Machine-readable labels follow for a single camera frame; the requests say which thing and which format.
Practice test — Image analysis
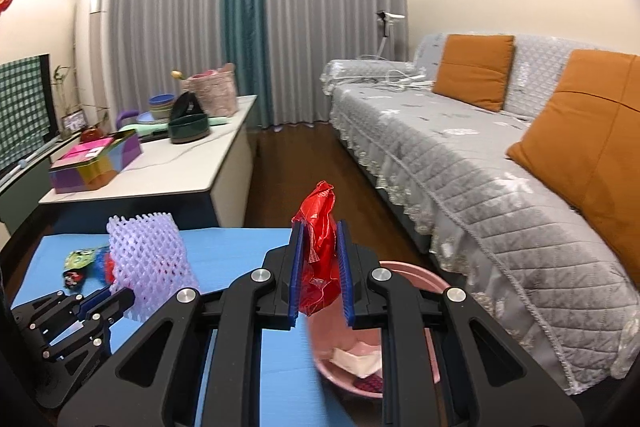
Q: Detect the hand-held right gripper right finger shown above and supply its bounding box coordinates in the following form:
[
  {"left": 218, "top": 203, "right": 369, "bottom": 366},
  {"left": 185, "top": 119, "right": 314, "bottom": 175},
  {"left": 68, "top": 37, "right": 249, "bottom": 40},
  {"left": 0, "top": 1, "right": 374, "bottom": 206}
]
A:
[{"left": 336, "top": 221, "right": 585, "bottom": 427}]

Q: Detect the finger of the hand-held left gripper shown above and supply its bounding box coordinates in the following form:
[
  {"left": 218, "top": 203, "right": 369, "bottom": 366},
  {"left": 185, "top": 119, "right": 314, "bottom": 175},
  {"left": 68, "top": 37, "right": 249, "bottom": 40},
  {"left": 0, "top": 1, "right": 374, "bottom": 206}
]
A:
[
  {"left": 42, "top": 289, "right": 137, "bottom": 365},
  {"left": 11, "top": 288, "right": 113, "bottom": 333}
]

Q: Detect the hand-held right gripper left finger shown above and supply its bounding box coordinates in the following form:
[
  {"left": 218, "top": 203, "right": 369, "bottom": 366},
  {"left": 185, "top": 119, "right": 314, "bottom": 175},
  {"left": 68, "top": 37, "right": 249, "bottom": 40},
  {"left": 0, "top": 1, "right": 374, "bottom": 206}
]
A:
[{"left": 57, "top": 221, "right": 307, "bottom": 427}]

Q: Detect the red plastic wrapper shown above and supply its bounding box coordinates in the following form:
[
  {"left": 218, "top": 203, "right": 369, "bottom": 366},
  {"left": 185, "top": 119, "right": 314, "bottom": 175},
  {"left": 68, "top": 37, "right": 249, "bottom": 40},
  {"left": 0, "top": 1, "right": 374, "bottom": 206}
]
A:
[{"left": 292, "top": 181, "right": 343, "bottom": 317}]

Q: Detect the purple foam net sleeve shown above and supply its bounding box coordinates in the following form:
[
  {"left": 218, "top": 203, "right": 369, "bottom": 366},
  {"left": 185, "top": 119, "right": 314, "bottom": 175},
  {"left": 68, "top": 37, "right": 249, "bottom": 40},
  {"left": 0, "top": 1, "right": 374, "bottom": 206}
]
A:
[{"left": 106, "top": 211, "right": 201, "bottom": 322}]

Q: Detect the pink plastic plate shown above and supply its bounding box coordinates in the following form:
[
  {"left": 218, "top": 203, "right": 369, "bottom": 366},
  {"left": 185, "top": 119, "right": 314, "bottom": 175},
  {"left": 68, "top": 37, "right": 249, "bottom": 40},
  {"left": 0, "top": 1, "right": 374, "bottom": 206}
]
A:
[{"left": 307, "top": 261, "right": 451, "bottom": 400}]

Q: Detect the green snack wrapper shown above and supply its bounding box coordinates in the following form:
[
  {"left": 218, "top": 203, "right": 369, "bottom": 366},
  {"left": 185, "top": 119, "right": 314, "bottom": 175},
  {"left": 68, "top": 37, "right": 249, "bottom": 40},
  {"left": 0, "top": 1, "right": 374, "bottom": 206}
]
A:
[{"left": 64, "top": 247, "right": 108, "bottom": 270}]

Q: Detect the blue table cover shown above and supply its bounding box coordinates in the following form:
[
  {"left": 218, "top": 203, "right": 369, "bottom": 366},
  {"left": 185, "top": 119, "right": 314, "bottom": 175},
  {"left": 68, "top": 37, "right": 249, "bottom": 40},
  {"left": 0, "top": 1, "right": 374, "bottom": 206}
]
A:
[{"left": 10, "top": 227, "right": 386, "bottom": 427}]

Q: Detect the white crumpled paper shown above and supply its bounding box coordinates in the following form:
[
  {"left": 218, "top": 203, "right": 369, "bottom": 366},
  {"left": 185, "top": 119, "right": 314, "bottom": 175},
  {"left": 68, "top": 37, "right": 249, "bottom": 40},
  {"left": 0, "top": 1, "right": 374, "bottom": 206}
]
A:
[{"left": 330, "top": 342, "right": 383, "bottom": 378}]

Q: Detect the green television cabinet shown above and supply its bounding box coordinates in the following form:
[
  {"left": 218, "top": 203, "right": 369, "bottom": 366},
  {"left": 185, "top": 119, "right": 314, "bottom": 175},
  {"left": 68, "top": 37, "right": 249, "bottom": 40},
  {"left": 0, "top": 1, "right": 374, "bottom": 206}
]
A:
[{"left": 0, "top": 127, "right": 86, "bottom": 238}]

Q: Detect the red patterned wrapper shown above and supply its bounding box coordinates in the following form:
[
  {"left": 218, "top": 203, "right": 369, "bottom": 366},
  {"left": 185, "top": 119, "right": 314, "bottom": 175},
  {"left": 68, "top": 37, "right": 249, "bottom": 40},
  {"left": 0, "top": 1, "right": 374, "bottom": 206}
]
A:
[{"left": 350, "top": 374, "right": 385, "bottom": 395}]

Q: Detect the colourful tin box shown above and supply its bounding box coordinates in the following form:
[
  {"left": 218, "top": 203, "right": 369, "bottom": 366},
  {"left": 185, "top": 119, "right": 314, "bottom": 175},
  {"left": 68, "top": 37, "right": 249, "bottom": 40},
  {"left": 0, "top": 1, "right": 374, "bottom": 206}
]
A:
[{"left": 48, "top": 129, "right": 143, "bottom": 194}]

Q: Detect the white rod with blue ball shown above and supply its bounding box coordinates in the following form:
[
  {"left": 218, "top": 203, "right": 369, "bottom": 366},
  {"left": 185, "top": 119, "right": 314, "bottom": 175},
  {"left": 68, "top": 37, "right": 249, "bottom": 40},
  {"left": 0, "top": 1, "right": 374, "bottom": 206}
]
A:
[{"left": 0, "top": 152, "right": 51, "bottom": 188}]

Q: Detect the white coffee table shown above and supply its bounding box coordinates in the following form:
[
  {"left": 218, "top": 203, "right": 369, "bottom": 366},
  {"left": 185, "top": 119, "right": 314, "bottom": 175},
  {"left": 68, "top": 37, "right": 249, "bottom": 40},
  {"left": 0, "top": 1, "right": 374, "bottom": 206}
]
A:
[{"left": 39, "top": 94, "right": 258, "bottom": 228}]

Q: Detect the pink paper sheet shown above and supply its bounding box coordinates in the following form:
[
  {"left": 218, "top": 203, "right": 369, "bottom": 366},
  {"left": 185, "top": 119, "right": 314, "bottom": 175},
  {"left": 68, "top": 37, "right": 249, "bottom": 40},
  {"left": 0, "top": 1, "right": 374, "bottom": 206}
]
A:
[{"left": 52, "top": 138, "right": 118, "bottom": 168}]

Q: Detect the grey quilted sofa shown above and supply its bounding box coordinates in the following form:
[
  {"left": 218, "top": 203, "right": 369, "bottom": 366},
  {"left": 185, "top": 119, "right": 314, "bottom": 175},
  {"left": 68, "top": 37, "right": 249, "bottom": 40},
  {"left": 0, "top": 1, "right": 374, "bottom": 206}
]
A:
[{"left": 320, "top": 32, "right": 640, "bottom": 395}]

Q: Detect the mint green tray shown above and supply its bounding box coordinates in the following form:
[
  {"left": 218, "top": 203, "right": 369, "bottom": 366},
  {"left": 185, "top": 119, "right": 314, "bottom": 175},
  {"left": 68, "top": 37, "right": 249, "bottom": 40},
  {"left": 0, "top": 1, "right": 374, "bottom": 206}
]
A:
[{"left": 119, "top": 116, "right": 232, "bottom": 142}]

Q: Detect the dark green bowl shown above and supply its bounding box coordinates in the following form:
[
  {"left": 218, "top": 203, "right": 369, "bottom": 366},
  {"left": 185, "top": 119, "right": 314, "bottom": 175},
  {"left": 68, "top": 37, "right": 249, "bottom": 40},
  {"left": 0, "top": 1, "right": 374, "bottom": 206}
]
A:
[{"left": 167, "top": 113, "right": 211, "bottom": 144}]

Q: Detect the pink lace basket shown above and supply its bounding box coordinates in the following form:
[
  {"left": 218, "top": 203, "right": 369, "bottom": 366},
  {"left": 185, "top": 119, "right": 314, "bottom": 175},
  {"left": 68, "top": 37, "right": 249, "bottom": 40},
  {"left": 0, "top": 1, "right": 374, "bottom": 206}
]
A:
[{"left": 180, "top": 64, "right": 238, "bottom": 118}]

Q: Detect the black television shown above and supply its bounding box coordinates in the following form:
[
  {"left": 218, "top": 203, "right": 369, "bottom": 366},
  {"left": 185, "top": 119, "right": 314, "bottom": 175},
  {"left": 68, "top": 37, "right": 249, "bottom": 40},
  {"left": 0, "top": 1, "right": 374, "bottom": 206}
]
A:
[{"left": 0, "top": 53, "right": 60, "bottom": 180}]

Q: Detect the green checkered cloth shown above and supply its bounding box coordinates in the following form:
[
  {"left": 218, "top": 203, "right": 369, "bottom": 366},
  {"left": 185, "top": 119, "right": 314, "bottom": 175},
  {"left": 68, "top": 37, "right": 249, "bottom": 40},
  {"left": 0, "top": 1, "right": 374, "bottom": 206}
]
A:
[{"left": 0, "top": 56, "right": 56, "bottom": 168}]

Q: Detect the white power strip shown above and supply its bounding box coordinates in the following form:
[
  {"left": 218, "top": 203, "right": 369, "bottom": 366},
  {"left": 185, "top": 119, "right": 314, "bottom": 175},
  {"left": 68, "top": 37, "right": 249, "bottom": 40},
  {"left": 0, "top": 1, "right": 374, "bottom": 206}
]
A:
[{"left": 385, "top": 74, "right": 433, "bottom": 90}]

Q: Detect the bamboo plant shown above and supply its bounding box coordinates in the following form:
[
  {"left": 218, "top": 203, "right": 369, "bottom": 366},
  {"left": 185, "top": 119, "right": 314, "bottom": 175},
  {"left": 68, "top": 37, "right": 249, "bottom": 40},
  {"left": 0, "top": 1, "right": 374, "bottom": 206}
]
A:
[{"left": 52, "top": 66, "right": 108, "bottom": 128}]

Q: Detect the white floor lamp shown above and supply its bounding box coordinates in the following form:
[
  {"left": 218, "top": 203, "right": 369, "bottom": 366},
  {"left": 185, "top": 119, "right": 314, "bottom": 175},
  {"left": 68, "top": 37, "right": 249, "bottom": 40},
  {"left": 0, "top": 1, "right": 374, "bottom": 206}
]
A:
[{"left": 375, "top": 9, "right": 407, "bottom": 62}]

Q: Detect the orange cushion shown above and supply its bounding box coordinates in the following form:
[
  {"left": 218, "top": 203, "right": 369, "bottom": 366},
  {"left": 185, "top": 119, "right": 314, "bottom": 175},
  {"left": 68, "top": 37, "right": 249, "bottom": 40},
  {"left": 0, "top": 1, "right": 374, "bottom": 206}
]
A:
[
  {"left": 432, "top": 34, "right": 516, "bottom": 112},
  {"left": 506, "top": 49, "right": 640, "bottom": 253}
]

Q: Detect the white standing air conditioner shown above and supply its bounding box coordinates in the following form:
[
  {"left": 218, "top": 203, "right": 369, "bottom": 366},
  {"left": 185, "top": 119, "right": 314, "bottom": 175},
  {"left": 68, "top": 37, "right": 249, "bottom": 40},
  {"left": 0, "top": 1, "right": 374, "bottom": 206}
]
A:
[{"left": 74, "top": 0, "right": 113, "bottom": 142}]

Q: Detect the grey curtain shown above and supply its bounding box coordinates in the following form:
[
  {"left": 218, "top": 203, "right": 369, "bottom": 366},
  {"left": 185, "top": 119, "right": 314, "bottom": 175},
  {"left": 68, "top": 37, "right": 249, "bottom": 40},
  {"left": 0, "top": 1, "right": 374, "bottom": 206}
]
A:
[
  {"left": 100, "top": 0, "right": 236, "bottom": 128},
  {"left": 260, "top": 0, "right": 416, "bottom": 130}
]

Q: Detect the teal curtain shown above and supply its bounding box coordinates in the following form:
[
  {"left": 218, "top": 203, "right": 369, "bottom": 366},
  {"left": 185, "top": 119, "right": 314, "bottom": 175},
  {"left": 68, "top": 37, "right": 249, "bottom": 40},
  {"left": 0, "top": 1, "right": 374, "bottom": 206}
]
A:
[{"left": 220, "top": 0, "right": 273, "bottom": 130}]

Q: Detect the small photo frame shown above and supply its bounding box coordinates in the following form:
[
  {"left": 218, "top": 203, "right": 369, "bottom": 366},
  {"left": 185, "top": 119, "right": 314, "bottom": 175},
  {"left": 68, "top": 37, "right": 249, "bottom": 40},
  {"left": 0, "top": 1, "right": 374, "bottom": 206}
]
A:
[{"left": 61, "top": 111, "right": 88, "bottom": 138}]

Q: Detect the white cable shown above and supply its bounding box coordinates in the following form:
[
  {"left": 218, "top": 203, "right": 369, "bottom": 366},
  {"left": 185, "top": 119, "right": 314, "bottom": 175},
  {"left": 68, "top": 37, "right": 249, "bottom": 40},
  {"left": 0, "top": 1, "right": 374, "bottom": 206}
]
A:
[{"left": 357, "top": 54, "right": 401, "bottom": 85}]

